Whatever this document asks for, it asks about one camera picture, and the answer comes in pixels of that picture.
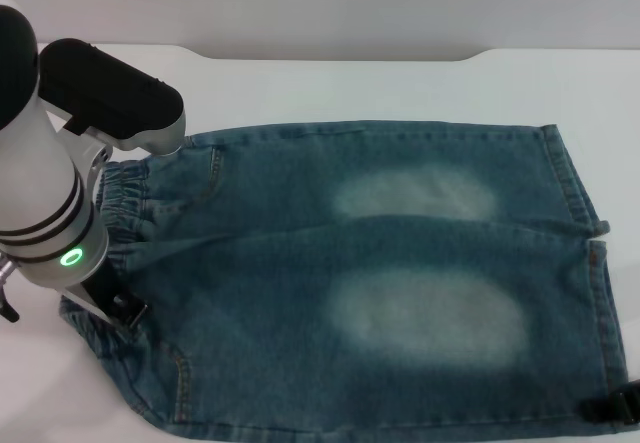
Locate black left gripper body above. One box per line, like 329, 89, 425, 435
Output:
62, 265, 126, 327

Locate blue denim shorts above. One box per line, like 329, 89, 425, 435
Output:
59, 121, 629, 423

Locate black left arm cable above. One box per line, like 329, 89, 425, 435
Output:
0, 282, 21, 324

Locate black left wrist camera housing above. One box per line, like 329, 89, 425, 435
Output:
38, 37, 189, 157

